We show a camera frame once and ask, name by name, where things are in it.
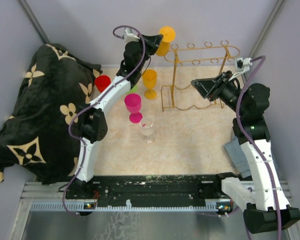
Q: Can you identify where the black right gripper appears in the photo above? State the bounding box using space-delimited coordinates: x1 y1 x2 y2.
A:
191 70 247 117

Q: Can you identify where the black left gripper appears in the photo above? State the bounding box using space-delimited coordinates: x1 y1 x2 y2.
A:
136 33 164 71

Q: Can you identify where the orange plastic wine glass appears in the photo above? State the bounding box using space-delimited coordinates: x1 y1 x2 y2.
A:
155 25 176 57
142 69 157 100

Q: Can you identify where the green plastic wine glass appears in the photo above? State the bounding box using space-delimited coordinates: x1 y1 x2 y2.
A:
127 85 138 94

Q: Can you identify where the red plastic wine glass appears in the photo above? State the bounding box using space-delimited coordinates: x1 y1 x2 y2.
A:
94 75 111 93

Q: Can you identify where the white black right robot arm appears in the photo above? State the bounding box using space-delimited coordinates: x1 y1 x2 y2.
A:
191 71 300 234

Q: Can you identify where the pink plastic wine glass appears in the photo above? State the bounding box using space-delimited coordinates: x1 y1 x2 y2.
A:
124 93 143 124

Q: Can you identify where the clear wine glass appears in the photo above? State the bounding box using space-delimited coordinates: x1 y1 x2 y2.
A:
139 117 155 144

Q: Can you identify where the grey folded cloth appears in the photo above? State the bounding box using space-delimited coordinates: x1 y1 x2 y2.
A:
224 135 252 178

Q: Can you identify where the black floral blanket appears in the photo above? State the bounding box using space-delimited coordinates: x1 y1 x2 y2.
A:
0 43 102 184

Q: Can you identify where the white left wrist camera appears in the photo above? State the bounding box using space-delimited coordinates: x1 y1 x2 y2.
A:
123 27 140 43

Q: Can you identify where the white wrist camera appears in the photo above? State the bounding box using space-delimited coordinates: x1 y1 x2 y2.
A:
234 57 252 72
123 27 140 43

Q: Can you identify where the gold wire glass rack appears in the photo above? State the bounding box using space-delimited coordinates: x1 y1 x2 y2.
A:
160 40 241 112

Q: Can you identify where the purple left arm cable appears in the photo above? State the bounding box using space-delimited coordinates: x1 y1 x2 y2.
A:
61 24 148 217

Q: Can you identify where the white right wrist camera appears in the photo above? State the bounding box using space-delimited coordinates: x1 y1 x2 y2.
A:
234 57 252 72

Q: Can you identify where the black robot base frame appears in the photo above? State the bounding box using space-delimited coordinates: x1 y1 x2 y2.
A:
66 172 239 217

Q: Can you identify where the white slotted cable duct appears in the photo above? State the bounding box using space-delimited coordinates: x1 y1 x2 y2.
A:
29 201 233 211

